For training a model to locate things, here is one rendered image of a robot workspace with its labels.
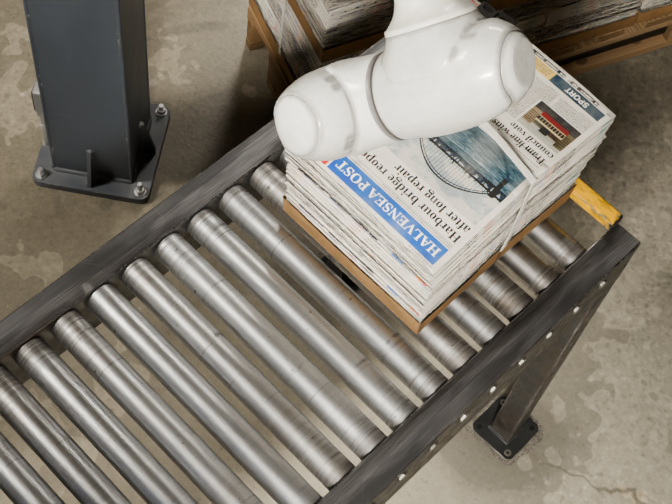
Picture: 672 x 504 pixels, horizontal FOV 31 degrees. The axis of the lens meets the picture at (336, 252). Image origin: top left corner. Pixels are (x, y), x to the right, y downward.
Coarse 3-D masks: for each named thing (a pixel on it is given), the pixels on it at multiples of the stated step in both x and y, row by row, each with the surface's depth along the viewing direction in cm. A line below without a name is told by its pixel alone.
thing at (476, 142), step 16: (480, 128) 171; (496, 128) 171; (464, 144) 169; (480, 144) 170; (496, 144) 170; (512, 144) 170; (480, 160) 168; (496, 160) 168; (528, 160) 169; (496, 176) 167; (512, 176) 168; (544, 176) 170; (512, 192) 166; (512, 208) 169; (528, 208) 178; (512, 224) 180; (496, 240) 179
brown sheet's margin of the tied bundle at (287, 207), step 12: (288, 204) 185; (300, 216) 185; (312, 228) 184; (324, 240) 183; (336, 252) 183; (348, 264) 183; (360, 276) 182; (372, 288) 182; (384, 300) 181; (396, 312) 181; (408, 324) 180
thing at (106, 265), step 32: (224, 160) 192; (256, 160) 193; (192, 192) 189; (224, 192) 190; (256, 192) 200; (160, 224) 186; (96, 256) 182; (128, 256) 183; (64, 288) 179; (96, 288) 180; (128, 288) 188; (32, 320) 176; (96, 320) 188; (0, 352) 173
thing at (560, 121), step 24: (552, 72) 178; (528, 96) 175; (552, 96) 176; (576, 96) 177; (504, 120) 172; (528, 120) 173; (552, 120) 174; (576, 120) 174; (600, 120) 175; (528, 144) 170; (552, 144) 171; (576, 144) 172; (552, 168) 170; (576, 168) 183; (552, 192) 184; (528, 216) 184
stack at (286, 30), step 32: (256, 0) 287; (320, 0) 245; (352, 0) 243; (384, 0) 248; (480, 0) 263; (544, 0) 274; (576, 0) 280; (608, 0) 286; (640, 0) 293; (256, 32) 299; (288, 32) 271; (320, 32) 251; (352, 32) 253; (544, 32) 287; (576, 32) 293; (640, 32) 306; (288, 64) 279; (320, 64) 259; (576, 64) 309; (608, 64) 313
